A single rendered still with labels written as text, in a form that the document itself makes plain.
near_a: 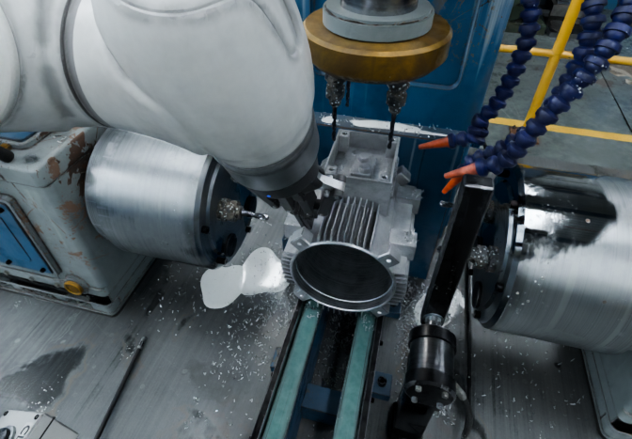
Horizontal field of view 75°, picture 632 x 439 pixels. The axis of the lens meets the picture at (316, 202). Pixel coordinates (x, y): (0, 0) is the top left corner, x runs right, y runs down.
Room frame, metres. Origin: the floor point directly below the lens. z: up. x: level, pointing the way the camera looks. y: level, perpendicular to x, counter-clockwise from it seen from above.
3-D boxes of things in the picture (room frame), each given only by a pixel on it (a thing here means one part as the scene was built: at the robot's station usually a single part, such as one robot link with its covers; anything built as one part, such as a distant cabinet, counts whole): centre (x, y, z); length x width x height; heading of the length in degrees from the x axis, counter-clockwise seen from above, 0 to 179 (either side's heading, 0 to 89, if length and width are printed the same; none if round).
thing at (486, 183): (0.31, -0.16, 1.12); 0.04 x 0.03 x 0.26; 166
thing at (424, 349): (0.41, -0.22, 0.92); 0.45 x 0.13 x 0.24; 166
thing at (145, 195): (0.56, 0.28, 1.04); 0.37 x 0.25 x 0.25; 76
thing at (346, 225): (0.47, -0.06, 1.02); 0.20 x 0.19 x 0.19; 166
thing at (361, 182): (0.51, -0.07, 1.11); 0.12 x 0.11 x 0.07; 166
